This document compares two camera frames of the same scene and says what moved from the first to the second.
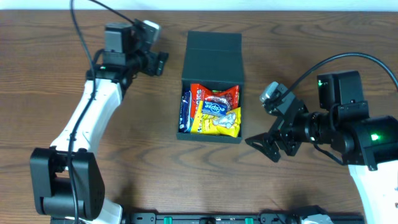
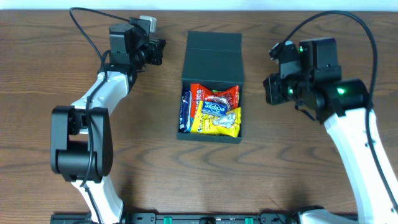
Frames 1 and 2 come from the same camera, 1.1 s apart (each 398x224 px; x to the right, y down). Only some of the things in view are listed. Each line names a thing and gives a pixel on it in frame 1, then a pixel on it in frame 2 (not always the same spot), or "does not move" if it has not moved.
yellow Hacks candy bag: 227,125 does not move
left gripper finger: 163,58 to 160,45
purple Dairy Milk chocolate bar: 185,112 does not move
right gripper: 286,132 to 273,90
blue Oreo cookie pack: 184,120 does not move
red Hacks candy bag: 229,97 does not move
